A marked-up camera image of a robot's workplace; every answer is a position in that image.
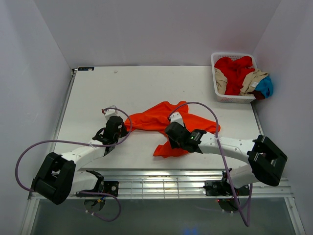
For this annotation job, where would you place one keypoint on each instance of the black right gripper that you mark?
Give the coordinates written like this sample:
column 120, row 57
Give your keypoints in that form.
column 173, row 143

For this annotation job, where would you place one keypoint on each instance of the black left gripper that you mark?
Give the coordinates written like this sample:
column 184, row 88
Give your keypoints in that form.
column 124, row 131

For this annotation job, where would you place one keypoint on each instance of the orange t-shirt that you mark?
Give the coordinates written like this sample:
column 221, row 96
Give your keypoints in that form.
column 156, row 119

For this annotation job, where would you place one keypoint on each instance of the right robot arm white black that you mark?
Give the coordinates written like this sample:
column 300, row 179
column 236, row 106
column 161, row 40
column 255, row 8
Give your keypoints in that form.
column 264, row 160

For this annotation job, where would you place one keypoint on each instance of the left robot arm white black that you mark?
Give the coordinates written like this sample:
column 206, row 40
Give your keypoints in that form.
column 59, row 174

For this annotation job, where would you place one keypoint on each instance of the white plastic laundry basket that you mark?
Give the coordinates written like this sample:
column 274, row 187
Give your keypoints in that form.
column 230, row 98

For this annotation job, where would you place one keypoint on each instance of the blue label sticker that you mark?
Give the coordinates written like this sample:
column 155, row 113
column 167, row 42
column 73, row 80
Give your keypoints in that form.
column 85, row 69

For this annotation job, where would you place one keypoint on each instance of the red t-shirt in basket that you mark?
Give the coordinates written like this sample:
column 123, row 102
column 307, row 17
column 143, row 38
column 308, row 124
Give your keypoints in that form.
column 226, row 64

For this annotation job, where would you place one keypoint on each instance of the dark red t-shirt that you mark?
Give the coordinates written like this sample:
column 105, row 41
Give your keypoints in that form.
column 258, row 95

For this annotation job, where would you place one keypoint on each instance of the beige t-shirt in basket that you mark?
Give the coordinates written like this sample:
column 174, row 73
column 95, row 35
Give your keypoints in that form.
column 252, row 80

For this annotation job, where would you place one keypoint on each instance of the blue t-shirt in basket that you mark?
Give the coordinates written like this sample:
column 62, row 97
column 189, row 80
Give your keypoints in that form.
column 265, row 87

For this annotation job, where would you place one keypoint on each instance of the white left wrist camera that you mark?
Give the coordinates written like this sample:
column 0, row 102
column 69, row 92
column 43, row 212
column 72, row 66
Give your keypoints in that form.
column 111, row 111

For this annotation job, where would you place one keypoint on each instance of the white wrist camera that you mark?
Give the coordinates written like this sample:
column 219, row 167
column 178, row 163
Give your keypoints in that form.
column 176, row 117
column 111, row 111

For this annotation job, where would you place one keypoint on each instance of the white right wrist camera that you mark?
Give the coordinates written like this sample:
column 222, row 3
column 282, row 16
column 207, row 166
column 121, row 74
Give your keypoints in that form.
column 176, row 117

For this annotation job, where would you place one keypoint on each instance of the aluminium frame rail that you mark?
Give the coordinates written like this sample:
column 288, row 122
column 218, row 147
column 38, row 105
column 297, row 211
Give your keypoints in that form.
column 180, row 184

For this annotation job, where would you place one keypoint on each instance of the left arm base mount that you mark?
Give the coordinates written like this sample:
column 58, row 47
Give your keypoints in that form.
column 108, row 187

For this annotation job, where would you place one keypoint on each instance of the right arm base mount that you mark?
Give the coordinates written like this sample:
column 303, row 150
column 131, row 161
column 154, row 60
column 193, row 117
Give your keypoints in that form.
column 223, row 188

